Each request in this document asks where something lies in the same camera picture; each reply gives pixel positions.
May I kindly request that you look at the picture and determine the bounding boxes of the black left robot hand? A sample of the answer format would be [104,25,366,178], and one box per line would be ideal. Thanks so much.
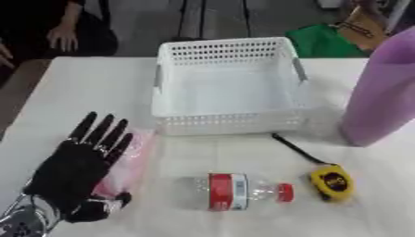
[20,110,135,223]

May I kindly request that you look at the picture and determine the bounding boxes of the person's hand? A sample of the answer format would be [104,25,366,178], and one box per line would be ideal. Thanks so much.
[45,23,82,53]
[0,39,17,69]

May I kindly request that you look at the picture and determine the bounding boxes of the person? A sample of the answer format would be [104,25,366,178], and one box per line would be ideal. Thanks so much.
[0,0,122,72]
[337,25,415,148]

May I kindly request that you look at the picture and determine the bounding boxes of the pink plastic bag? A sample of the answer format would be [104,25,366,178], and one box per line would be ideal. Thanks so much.
[89,128,159,203]

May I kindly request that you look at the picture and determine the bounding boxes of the black tripod legs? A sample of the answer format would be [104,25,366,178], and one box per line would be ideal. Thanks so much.
[170,0,255,43]

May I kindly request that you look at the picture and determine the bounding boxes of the clear plastic bottle red label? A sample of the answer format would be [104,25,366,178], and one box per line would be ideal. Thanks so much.
[173,172,298,213]

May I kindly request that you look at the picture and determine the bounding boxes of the white plastic basket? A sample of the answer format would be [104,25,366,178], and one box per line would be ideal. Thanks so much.
[149,36,313,137]

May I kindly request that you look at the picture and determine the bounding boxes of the green bag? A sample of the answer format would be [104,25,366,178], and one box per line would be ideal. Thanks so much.
[283,23,376,58]

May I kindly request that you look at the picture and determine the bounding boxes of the yellow tape measure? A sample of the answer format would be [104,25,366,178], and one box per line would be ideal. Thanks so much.
[269,132,357,204]

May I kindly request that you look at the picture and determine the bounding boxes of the brown paper bag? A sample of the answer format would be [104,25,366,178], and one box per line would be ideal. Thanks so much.
[329,5,393,52]

